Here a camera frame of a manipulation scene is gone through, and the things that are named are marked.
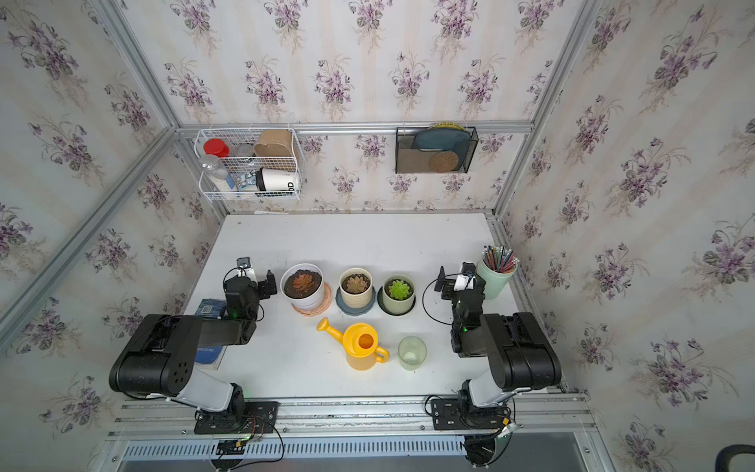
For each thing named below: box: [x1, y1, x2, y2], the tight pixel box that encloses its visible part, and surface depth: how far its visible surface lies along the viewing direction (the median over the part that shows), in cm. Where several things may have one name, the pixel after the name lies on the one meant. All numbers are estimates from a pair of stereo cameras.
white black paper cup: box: [255, 167, 299, 192], surface depth 95 cm
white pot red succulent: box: [280, 262, 325, 311], surface depth 90 cm
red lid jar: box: [203, 137, 231, 158], surface depth 94 cm
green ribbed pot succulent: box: [382, 273, 416, 315], surface depth 90 cm
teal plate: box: [411, 127, 471, 160], surface depth 92 cm
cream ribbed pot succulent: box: [338, 267, 373, 309], surface depth 92 cm
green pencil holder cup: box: [476, 244, 521, 300], surface depth 89 cm
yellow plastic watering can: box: [317, 317, 391, 371], surface depth 78 cm
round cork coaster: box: [429, 150, 460, 173], surface depth 100 cm
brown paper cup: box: [253, 128, 292, 157], surface depth 90 cm
